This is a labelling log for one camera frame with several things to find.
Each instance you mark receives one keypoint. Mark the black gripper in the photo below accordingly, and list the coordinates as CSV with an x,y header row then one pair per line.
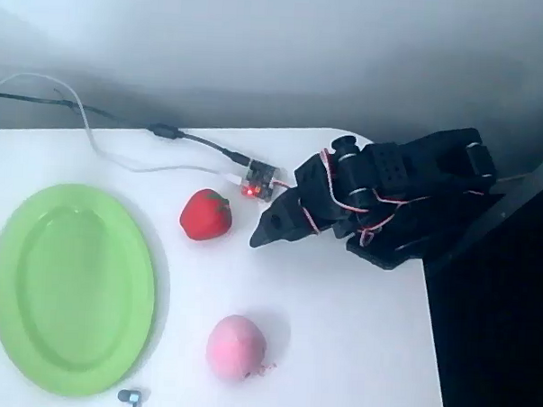
x,y
283,218

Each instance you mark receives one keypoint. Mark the pink plush toy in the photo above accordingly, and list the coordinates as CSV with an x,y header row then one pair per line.
x,y
236,348

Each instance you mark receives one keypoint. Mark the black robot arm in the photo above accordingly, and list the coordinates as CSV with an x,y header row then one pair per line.
x,y
425,183

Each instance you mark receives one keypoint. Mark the green oval plastic plate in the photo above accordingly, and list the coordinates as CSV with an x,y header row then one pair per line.
x,y
69,294

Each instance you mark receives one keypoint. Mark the small controller circuit board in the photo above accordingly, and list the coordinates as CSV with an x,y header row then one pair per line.
x,y
261,178

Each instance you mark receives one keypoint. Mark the red strawberry plush toy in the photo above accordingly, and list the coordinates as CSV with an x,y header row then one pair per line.
x,y
205,216

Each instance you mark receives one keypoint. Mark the silver in-ear earphone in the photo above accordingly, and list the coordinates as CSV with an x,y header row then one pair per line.
x,y
128,396

